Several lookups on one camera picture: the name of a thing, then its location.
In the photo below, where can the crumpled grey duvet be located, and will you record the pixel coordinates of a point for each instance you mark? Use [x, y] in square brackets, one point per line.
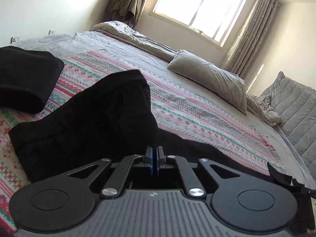
[128, 33]

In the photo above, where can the window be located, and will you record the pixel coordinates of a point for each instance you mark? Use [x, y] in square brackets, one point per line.
[200, 7]

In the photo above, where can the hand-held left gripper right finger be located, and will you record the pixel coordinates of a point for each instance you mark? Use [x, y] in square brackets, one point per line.
[158, 161]

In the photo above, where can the red green patterned blanket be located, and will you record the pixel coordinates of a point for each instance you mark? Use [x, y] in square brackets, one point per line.
[197, 118]

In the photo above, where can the grey curtain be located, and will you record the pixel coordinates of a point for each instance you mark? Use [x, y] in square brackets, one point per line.
[251, 32]

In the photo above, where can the hanging olive clothes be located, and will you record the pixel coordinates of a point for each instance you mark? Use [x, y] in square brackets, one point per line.
[126, 2]

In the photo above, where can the grey pillow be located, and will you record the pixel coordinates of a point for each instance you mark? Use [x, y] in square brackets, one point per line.
[209, 79]

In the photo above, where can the white wall socket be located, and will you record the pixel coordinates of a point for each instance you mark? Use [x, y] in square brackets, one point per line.
[15, 39]

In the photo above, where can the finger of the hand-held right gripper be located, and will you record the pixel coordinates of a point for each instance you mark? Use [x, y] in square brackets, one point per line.
[305, 190]

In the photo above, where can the grey quilted headboard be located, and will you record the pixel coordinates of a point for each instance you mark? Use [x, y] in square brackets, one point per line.
[296, 108]

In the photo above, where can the folded black garment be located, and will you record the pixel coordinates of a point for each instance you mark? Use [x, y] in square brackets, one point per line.
[27, 79]

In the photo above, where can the black pants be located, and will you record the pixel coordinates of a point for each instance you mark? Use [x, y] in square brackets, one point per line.
[98, 128]

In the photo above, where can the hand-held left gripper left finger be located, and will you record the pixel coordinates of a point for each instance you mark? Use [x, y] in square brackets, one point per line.
[148, 161]

